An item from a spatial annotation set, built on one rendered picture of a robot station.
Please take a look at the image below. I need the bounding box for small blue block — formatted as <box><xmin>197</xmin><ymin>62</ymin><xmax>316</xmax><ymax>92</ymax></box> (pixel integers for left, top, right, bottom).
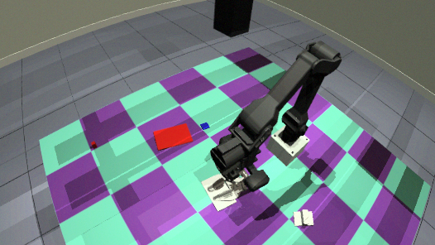
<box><xmin>200</xmin><ymin>122</ymin><xmax>210</xmax><ymax>130</ymax></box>

